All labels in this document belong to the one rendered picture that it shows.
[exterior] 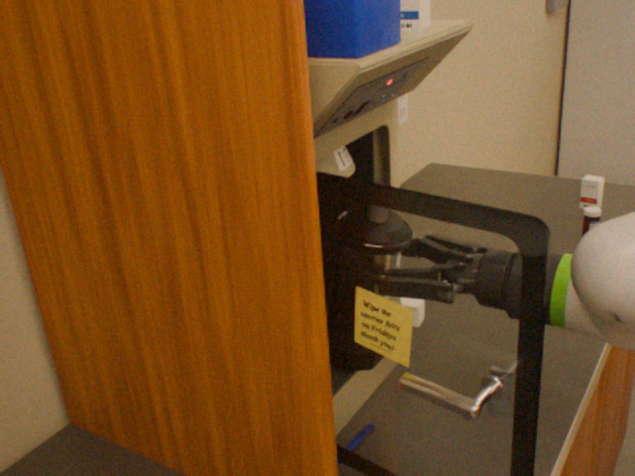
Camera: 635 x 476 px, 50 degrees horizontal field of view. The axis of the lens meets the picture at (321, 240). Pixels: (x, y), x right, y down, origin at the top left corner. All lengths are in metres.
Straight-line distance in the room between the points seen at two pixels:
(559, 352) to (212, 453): 0.63
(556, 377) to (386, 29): 0.68
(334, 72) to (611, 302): 0.35
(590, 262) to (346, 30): 0.33
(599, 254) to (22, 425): 0.88
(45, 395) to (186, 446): 0.29
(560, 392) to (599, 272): 0.48
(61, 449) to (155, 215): 0.47
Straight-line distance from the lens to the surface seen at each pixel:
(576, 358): 1.26
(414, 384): 0.71
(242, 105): 0.68
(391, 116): 1.03
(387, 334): 0.77
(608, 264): 0.71
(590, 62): 3.84
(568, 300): 0.86
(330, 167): 0.93
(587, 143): 3.93
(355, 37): 0.71
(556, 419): 1.12
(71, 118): 0.87
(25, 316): 1.13
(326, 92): 0.72
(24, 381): 1.16
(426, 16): 0.91
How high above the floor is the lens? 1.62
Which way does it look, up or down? 24 degrees down
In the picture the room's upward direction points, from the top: 4 degrees counter-clockwise
